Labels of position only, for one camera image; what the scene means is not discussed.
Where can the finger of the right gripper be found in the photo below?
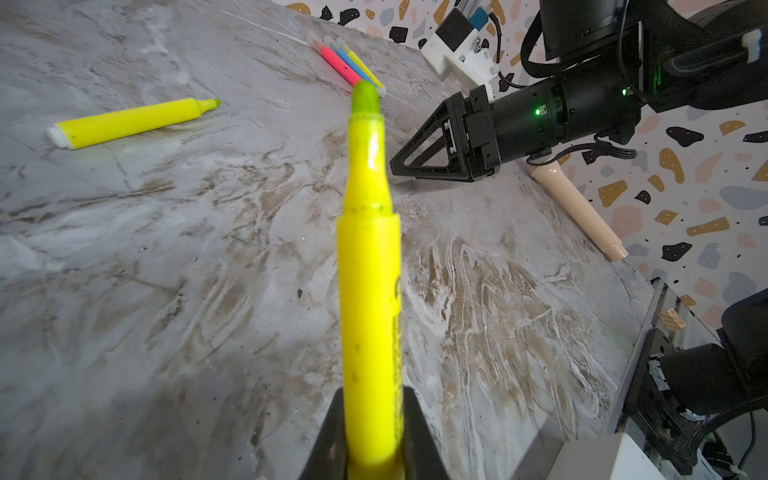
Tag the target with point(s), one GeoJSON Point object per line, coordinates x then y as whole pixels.
{"type": "Point", "coordinates": [439, 148]}

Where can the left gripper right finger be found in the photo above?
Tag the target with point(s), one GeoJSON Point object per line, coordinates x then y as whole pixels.
{"type": "Point", "coordinates": [422, 460]}

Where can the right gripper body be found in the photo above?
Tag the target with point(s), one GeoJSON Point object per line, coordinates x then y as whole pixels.
{"type": "Point", "coordinates": [588, 99]}

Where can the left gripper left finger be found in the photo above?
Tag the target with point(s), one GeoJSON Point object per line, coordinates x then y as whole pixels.
{"type": "Point", "coordinates": [328, 458]}

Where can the yellow highlighter pen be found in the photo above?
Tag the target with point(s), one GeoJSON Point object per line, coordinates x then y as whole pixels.
{"type": "Point", "coordinates": [369, 267]}
{"type": "Point", "coordinates": [93, 130]}
{"type": "Point", "coordinates": [362, 66]}

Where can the pink highlighter pen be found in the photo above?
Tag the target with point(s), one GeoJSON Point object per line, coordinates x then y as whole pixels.
{"type": "Point", "coordinates": [339, 65]}

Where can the blue highlighter pen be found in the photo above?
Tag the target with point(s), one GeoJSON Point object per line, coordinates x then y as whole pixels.
{"type": "Point", "coordinates": [336, 48]}

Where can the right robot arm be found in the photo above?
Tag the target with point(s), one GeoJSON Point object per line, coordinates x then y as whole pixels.
{"type": "Point", "coordinates": [714, 60]}

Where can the wooden rolling pin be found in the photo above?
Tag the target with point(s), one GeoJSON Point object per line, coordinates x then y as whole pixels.
{"type": "Point", "coordinates": [562, 190]}

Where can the small wooden tag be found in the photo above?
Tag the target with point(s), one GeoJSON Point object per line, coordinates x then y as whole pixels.
{"type": "Point", "coordinates": [672, 320]}

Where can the white box on rail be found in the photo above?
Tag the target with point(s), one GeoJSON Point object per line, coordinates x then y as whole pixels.
{"type": "Point", "coordinates": [615, 456]}

